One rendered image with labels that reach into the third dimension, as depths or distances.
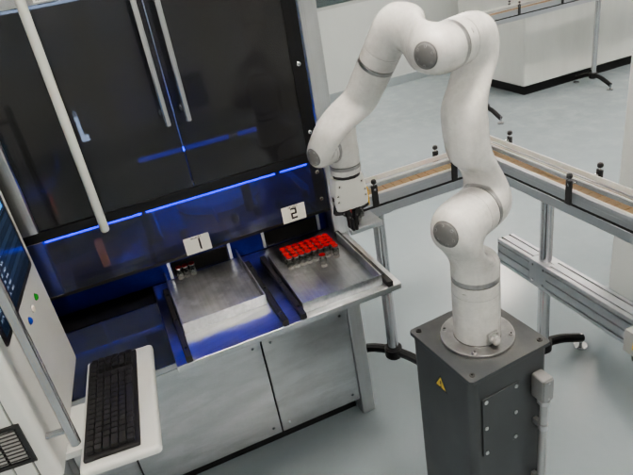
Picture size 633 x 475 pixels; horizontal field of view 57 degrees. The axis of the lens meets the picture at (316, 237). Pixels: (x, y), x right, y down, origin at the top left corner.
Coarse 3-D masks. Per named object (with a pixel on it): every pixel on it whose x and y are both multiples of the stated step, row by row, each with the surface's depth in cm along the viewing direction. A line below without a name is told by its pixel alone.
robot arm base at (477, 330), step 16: (496, 288) 141; (464, 304) 142; (480, 304) 141; (496, 304) 143; (448, 320) 158; (464, 320) 145; (480, 320) 143; (496, 320) 145; (448, 336) 153; (464, 336) 148; (480, 336) 146; (496, 336) 144; (512, 336) 149; (464, 352) 146; (480, 352) 145; (496, 352) 144
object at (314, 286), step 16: (336, 240) 205; (352, 256) 194; (288, 272) 191; (304, 272) 190; (320, 272) 188; (336, 272) 187; (352, 272) 185; (368, 272) 184; (288, 288) 181; (304, 288) 181; (320, 288) 180; (336, 288) 178; (352, 288) 173; (368, 288) 176; (304, 304) 169; (320, 304) 171
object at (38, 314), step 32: (0, 192) 152; (0, 224) 144; (0, 256) 137; (32, 288) 156; (0, 320) 126; (32, 320) 146; (0, 352) 122; (64, 352) 169; (0, 384) 124; (32, 384) 135; (64, 384) 160; (0, 416) 127; (32, 416) 130; (0, 448) 130; (32, 448) 133; (64, 448) 145
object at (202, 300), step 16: (240, 256) 199; (208, 272) 199; (224, 272) 198; (240, 272) 196; (176, 288) 193; (192, 288) 192; (208, 288) 190; (224, 288) 189; (240, 288) 187; (256, 288) 186; (176, 304) 185; (192, 304) 183; (208, 304) 182; (224, 304) 180; (240, 304) 174; (256, 304) 176; (192, 320) 170; (208, 320) 172
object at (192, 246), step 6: (204, 234) 189; (186, 240) 187; (192, 240) 188; (198, 240) 189; (204, 240) 190; (186, 246) 188; (192, 246) 189; (198, 246) 190; (204, 246) 190; (210, 246) 191; (192, 252) 190; (198, 252) 190
